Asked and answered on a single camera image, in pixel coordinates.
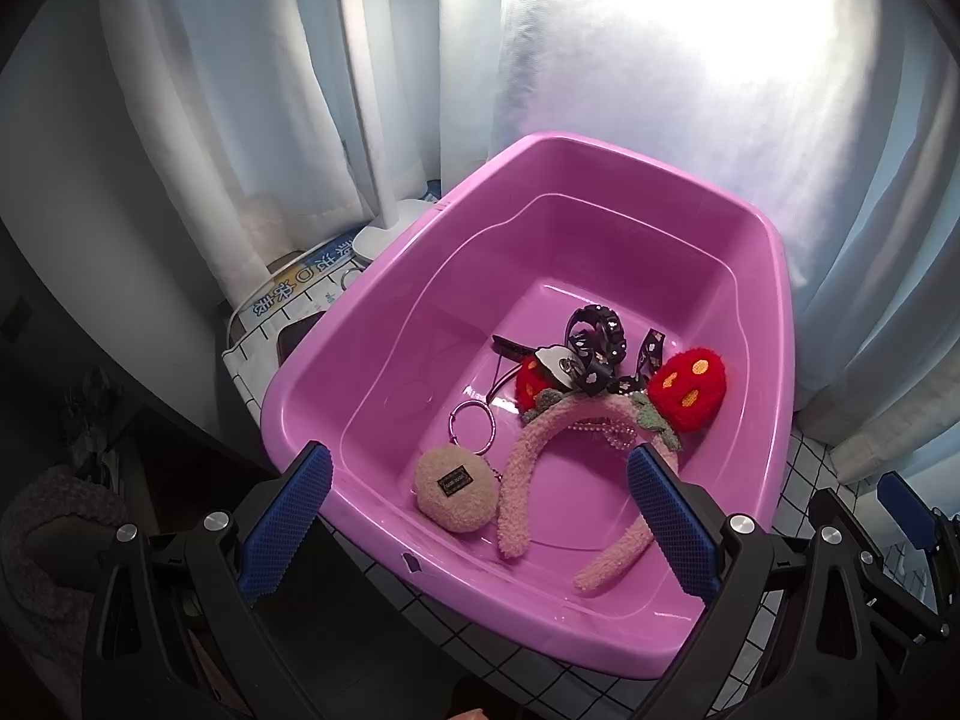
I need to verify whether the pink fuzzy strawberry headband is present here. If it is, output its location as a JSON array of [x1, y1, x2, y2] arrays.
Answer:
[[496, 345, 728, 593]]

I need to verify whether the blue and white printed box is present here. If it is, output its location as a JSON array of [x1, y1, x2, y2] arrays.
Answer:
[[227, 235, 362, 332]]

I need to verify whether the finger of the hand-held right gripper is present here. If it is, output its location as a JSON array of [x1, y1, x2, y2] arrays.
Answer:
[[855, 551, 957, 642], [876, 471, 960, 601]]

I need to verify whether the black flower print lanyard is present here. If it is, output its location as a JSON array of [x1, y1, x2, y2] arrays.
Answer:
[[564, 304, 668, 398]]

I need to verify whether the white curtain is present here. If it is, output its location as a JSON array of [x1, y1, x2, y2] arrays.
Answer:
[[97, 0, 960, 488]]

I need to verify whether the beige fuzzy pom keychain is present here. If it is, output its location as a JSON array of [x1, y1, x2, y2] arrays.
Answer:
[[415, 444, 502, 535]]

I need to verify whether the black hair tie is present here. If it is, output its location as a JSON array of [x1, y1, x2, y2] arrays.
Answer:
[[486, 360, 524, 402]]

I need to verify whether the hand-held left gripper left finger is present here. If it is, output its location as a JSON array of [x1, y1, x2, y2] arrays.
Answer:
[[81, 441, 333, 720]]

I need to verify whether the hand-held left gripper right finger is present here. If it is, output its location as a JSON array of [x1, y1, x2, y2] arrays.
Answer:
[[628, 444, 890, 720]]

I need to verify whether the silver bangle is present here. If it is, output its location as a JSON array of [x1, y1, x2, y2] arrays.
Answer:
[[448, 399, 499, 457]]

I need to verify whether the white desk lamp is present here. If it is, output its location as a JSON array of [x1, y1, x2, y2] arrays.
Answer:
[[302, 0, 445, 272]]

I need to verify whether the pink plastic basin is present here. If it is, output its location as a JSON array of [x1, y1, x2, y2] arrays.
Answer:
[[259, 131, 794, 680]]

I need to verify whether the white checked tablecloth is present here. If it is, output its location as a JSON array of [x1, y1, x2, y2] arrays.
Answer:
[[221, 315, 960, 691]]

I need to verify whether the purple knitted cushion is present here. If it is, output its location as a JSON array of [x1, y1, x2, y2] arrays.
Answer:
[[0, 463, 130, 665]]

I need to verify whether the dark phone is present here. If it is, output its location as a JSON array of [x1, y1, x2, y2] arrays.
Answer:
[[276, 310, 329, 362]]

